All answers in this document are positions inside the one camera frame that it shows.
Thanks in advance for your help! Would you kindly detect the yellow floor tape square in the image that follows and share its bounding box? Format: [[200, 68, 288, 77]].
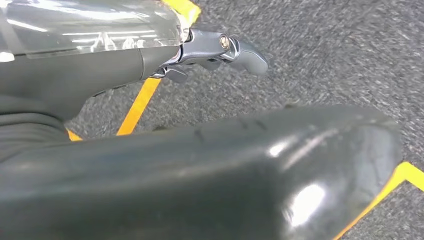
[[66, 0, 424, 240]]

